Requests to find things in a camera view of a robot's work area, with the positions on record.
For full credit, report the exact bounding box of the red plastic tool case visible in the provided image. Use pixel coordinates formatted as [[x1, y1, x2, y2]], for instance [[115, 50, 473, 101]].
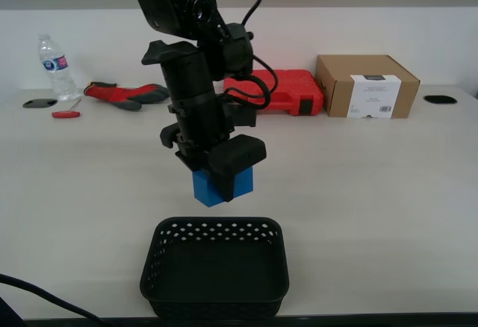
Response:
[[223, 69, 325, 117]]

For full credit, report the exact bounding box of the looped black wrist cable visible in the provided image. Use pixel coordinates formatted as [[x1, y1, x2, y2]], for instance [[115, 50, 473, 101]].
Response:
[[223, 54, 280, 112]]

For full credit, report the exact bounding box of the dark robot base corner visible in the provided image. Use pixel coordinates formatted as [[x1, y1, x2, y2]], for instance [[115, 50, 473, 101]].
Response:
[[0, 296, 24, 327]]

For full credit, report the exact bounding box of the red and grey work glove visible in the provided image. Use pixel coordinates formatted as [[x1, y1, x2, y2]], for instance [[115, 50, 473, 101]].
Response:
[[83, 81, 171, 112]]

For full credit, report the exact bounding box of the black plastic mesh basket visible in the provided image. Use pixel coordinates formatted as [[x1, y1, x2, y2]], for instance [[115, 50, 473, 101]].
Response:
[[139, 216, 291, 320]]

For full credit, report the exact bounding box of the brown cardboard box white label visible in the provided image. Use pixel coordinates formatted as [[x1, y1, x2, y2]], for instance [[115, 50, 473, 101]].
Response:
[[314, 54, 422, 120]]

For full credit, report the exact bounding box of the black table cable grommet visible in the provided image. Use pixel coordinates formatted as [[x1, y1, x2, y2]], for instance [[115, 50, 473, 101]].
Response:
[[423, 94, 459, 105], [22, 98, 58, 109]]

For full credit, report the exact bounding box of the clear plastic water bottle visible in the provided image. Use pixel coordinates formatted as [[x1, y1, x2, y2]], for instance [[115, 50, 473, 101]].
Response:
[[37, 34, 81, 102]]

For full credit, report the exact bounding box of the large blue foam block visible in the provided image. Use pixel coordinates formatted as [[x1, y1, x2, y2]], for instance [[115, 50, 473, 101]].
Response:
[[192, 165, 255, 208]]

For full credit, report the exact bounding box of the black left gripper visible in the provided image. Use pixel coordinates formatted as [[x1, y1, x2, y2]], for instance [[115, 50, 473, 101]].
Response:
[[159, 93, 258, 203]]

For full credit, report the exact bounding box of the thick black cable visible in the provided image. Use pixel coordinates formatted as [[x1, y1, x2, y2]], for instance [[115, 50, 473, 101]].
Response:
[[0, 272, 108, 327]]

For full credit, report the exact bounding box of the red handled hex key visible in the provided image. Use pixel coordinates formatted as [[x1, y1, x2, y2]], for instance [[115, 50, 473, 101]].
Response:
[[51, 98, 82, 119]]

